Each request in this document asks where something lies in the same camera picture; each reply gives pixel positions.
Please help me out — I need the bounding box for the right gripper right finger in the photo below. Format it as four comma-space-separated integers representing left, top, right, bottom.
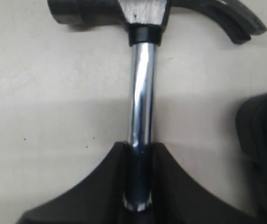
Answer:
150, 143, 264, 224

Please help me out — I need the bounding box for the black plastic tool case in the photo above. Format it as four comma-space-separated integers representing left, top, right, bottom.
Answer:
235, 93, 267, 224

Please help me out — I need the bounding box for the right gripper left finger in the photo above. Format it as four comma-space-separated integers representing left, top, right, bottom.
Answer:
18, 142, 128, 224

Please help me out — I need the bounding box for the claw hammer black grip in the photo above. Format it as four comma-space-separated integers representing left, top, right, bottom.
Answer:
48, 0, 267, 223

